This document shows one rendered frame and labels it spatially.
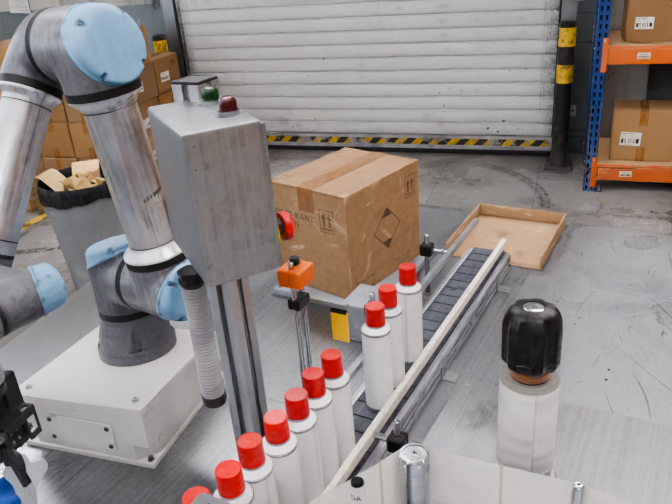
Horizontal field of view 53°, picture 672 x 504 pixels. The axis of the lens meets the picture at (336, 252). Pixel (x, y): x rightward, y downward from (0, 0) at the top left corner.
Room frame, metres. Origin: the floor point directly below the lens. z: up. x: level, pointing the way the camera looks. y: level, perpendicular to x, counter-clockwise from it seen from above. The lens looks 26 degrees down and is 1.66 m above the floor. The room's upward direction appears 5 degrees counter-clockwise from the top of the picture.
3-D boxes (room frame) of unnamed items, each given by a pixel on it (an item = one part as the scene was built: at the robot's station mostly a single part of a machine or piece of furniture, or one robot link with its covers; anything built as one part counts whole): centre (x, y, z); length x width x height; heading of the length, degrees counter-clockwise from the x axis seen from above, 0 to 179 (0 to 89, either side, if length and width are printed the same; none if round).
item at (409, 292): (1.12, -0.13, 0.98); 0.05 x 0.05 x 0.20
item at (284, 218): (0.79, 0.07, 1.33); 0.04 x 0.03 x 0.04; 25
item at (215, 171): (0.81, 0.15, 1.38); 0.17 x 0.10 x 0.19; 25
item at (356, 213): (1.60, -0.04, 0.99); 0.30 x 0.24 x 0.27; 138
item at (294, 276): (0.92, 0.04, 1.05); 0.10 x 0.04 x 0.33; 60
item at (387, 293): (1.04, -0.08, 0.98); 0.05 x 0.05 x 0.20
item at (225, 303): (0.90, 0.17, 1.16); 0.04 x 0.04 x 0.67; 60
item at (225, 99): (0.79, 0.11, 1.49); 0.03 x 0.03 x 0.02
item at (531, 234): (1.72, -0.49, 0.85); 0.30 x 0.26 x 0.04; 150
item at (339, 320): (0.92, 0.00, 1.09); 0.03 x 0.01 x 0.06; 60
